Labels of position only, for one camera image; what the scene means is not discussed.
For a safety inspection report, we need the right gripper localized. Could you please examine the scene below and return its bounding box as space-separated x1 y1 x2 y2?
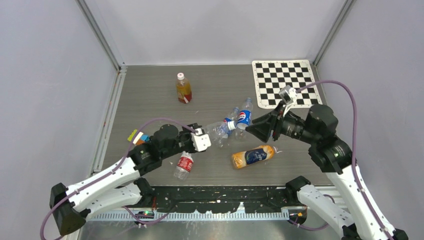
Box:
245 99 318 143

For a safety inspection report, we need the red label water bottle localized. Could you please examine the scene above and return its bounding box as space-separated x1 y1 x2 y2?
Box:
173 151 194 181

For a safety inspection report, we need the clear plastic bottle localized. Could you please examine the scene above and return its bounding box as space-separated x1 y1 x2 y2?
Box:
203 121 232 148

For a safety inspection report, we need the yellow red label bottle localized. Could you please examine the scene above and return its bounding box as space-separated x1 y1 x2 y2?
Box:
175 77 192 104

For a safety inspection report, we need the white QR bottle cap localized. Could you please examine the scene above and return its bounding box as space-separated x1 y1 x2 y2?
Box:
177 72 185 81

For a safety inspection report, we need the crushed Pepsi bottle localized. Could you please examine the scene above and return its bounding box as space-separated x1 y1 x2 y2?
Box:
223 107 240 125

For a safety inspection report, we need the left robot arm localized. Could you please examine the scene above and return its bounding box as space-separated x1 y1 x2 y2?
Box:
49 123 211 237

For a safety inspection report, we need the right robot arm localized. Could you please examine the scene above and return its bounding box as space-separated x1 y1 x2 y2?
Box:
246 104 408 240

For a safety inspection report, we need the upright Pepsi bottle blue label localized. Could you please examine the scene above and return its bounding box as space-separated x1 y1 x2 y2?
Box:
234 97 253 141

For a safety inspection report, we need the orange blue label bottle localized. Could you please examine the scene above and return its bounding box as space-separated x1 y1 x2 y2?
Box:
231 145 278 169

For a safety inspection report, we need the colourful toy brick stack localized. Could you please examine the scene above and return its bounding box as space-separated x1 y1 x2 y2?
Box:
127 129 150 146

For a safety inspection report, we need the checkerboard calibration mat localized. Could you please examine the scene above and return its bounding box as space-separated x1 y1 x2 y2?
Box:
251 59 316 109

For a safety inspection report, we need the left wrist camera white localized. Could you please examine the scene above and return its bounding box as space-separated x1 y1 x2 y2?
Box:
191 128 212 152

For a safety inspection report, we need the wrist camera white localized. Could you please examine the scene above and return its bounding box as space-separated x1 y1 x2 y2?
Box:
191 128 212 152
278 85 298 117

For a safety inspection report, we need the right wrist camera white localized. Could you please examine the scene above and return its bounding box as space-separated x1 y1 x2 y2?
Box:
278 85 298 117

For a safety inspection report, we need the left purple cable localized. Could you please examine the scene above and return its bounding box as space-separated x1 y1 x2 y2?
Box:
39 117 200 240

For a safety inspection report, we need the purple cable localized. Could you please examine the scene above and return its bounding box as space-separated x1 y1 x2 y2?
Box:
288 79 395 240
39 117 200 240

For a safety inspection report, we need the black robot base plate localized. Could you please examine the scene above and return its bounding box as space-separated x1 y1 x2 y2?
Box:
131 185 304 214

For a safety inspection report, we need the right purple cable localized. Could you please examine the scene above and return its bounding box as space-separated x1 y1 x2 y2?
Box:
288 79 395 240

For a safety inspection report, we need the aluminium slotted rail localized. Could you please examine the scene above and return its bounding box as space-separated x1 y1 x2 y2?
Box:
91 209 289 222

